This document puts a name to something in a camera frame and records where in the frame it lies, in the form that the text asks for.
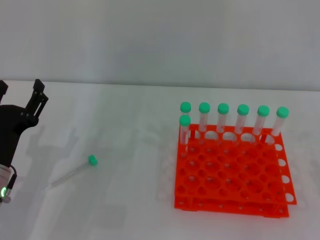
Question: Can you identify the graduated green-capped test tube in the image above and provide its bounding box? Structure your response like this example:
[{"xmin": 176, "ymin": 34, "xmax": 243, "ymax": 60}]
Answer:
[{"xmin": 44, "ymin": 154, "xmax": 99, "ymax": 191}]

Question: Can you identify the clear green-capped test tube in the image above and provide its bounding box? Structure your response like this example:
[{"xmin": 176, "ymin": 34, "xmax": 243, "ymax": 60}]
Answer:
[
  {"xmin": 234, "ymin": 103, "xmax": 250, "ymax": 136},
  {"xmin": 198, "ymin": 101, "xmax": 211, "ymax": 145},
  {"xmin": 271, "ymin": 106, "xmax": 290, "ymax": 146},
  {"xmin": 252, "ymin": 105, "xmax": 270, "ymax": 138},
  {"xmin": 180, "ymin": 101, "xmax": 193, "ymax": 117},
  {"xmin": 216, "ymin": 102, "xmax": 230, "ymax": 145},
  {"xmin": 179, "ymin": 114, "xmax": 192, "ymax": 157}
]

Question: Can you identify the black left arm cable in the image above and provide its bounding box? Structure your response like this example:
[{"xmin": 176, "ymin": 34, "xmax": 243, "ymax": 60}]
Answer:
[{"xmin": 4, "ymin": 166, "xmax": 18, "ymax": 204}]

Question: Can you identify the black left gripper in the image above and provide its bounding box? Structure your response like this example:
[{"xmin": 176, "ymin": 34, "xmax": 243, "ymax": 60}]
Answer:
[{"xmin": 0, "ymin": 78, "xmax": 50, "ymax": 167}]

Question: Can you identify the orange test tube rack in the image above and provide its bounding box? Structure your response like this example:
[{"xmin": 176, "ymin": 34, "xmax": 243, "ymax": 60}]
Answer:
[{"xmin": 173, "ymin": 123, "xmax": 298, "ymax": 219}]

